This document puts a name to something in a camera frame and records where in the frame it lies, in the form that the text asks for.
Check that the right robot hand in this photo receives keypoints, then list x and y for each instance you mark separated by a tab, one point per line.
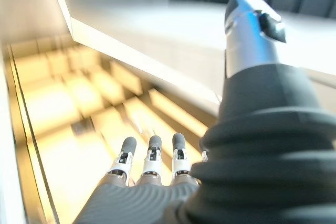
249	155

